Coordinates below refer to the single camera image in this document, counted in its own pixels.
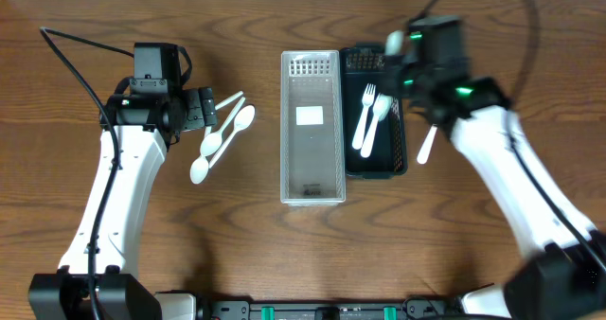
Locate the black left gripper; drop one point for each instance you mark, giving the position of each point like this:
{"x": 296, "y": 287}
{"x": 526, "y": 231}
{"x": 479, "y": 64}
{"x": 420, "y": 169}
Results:
{"x": 206, "y": 107}

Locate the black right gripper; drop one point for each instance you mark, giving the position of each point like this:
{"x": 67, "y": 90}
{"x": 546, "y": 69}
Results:
{"x": 395, "y": 83}

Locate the white disposable spoon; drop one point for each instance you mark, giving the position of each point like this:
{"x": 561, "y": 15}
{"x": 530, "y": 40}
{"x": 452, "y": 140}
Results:
{"x": 199, "y": 170}
{"x": 221, "y": 104}
{"x": 213, "y": 141}
{"x": 243, "y": 119}

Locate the white plastic fork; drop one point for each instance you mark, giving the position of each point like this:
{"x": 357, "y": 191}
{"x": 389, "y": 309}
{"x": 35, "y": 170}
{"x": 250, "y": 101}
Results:
{"x": 380, "y": 108}
{"x": 368, "y": 98}

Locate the mint green plastic fork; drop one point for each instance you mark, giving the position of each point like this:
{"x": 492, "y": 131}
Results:
{"x": 427, "y": 145}

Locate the white plastic toddler spoon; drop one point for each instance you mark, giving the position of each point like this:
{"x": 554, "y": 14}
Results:
{"x": 394, "y": 43}

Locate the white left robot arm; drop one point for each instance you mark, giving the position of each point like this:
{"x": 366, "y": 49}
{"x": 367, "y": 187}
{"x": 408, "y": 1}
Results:
{"x": 142, "y": 152}

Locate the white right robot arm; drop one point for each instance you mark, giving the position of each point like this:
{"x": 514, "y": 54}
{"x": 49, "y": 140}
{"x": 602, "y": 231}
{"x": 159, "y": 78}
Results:
{"x": 540, "y": 216}

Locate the dark green plastic basket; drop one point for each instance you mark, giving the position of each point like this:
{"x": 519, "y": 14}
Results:
{"x": 361, "y": 65}

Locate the white label sticker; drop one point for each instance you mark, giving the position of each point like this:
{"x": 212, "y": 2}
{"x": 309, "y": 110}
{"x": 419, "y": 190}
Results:
{"x": 309, "y": 115}

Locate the clear plastic basket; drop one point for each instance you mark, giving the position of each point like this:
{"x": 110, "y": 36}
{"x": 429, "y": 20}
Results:
{"x": 312, "y": 158}

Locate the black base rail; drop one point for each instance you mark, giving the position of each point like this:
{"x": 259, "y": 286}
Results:
{"x": 183, "y": 305}

